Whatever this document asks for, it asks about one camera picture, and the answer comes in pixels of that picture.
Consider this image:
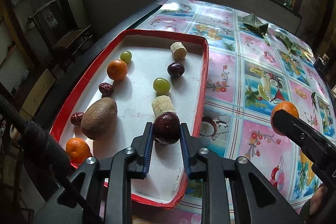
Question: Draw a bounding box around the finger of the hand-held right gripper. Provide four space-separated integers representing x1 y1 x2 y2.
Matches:
274 109 336 159

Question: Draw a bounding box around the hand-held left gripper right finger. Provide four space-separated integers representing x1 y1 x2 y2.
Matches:
180 123 303 224

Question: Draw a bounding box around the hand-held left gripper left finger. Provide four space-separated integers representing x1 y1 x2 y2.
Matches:
35 123 154 224

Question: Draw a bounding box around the orange tangerine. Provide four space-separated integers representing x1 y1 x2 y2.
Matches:
271 101 300 135
107 59 128 81
66 138 91 165

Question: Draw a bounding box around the dark purple plum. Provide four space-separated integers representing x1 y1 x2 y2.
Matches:
167 62 185 78
153 112 181 146

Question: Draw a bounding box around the brown kiwi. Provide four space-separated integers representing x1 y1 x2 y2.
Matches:
80 97 118 140

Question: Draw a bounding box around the dried red date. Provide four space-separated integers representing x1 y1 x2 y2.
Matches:
70 112 85 126
98 82 114 95

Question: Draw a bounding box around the red rimmed white tray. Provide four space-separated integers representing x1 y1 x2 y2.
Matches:
50 29 210 211

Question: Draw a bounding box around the person's right hand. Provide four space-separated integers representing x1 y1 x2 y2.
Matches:
301 184 336 224

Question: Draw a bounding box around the fruit printed tablecloth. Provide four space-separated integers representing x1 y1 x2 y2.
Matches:
133 0 332 224

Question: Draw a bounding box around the black box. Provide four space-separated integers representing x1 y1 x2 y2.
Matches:
314 55 331 77

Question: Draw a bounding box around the green leaf sprig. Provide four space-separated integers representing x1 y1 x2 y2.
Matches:
274 31 302 56

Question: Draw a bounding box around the large dark green leaf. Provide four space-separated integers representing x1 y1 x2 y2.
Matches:
241 13 269 38

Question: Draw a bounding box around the wooden board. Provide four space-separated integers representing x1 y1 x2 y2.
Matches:
21 68 57 117

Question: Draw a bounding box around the wooden chair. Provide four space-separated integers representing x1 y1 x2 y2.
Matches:
28 0 93 67

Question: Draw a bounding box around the black braided cable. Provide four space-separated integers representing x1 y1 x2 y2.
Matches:
0 97 101 224

